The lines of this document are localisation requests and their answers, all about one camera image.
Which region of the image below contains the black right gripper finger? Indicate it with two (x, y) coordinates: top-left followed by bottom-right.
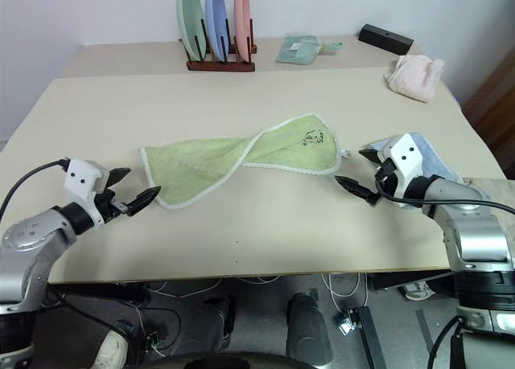
(358, 147), (381, 168)
(334, 175), (380, 205)

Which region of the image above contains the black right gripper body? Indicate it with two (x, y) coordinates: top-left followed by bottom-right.
(367, 157), (404, 206)

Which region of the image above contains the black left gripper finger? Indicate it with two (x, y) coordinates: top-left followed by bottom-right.
(105, 167), (131, 190)
(126, 185), (163, 217)

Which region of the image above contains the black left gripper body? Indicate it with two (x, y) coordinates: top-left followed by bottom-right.
(94, 187), (131, 223)

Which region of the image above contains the blue-grey cloth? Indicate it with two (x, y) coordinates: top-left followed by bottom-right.
(363, 131), (464, 210)

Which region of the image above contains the green towel with embroidery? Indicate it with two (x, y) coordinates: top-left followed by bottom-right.
(138, 112), (353, 211)

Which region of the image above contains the pink cloth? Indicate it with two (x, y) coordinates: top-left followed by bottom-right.
(383, 54), (446, 104)

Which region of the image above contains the teal cloth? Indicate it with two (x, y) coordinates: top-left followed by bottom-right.
(275, 34), (323, 65)

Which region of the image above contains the white sneaker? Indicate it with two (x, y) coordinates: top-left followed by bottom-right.
(84, 329), (130, 369)
(398, 279), (435, 302)

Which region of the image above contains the black rectangular box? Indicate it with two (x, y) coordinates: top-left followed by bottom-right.
(358, 23), (415, 57)

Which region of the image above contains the brown wooden cabinet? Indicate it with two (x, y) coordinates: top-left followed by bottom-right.
(462, 46), (515, 174)

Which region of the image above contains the small white plug block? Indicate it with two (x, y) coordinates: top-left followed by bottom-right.
(336, 315), (356, 336)

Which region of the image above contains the dark rounded shape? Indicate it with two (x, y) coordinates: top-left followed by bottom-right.
(286, 291), (334, 367)

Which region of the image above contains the brown wooden plate rack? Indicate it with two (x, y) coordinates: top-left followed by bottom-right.
(185, 18), (258, 73)

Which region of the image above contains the black metal bar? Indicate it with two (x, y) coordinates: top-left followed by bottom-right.
(347, 305), (388, 369)

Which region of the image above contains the green plate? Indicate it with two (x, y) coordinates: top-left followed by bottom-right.
(175, 0), (207, 61)

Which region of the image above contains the blue plate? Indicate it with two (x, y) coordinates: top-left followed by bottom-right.
(204, 0), (232, 63)

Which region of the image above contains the pink plate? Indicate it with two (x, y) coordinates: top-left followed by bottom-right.
(233, 0), (254, 64)

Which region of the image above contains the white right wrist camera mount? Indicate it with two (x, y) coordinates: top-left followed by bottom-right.
(386, 133), (424, 202)

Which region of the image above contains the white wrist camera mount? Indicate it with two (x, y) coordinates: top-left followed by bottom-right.
(386, 133), (424, 202)
(64, 158), (109, 226)

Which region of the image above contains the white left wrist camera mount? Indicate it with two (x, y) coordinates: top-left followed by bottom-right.
(64, 158), (109, 226)

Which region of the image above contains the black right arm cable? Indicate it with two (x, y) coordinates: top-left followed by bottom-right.
(375, 178), (515, 216)

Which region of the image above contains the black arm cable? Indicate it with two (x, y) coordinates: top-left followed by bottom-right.
(0, 158), (70, 222)
(375, 178), (515, 216)

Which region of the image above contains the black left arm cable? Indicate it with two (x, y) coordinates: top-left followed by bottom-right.
(0, 158), (70, 222)

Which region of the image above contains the white floor cable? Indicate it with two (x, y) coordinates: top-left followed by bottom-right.
(328, 272), (365, 305)

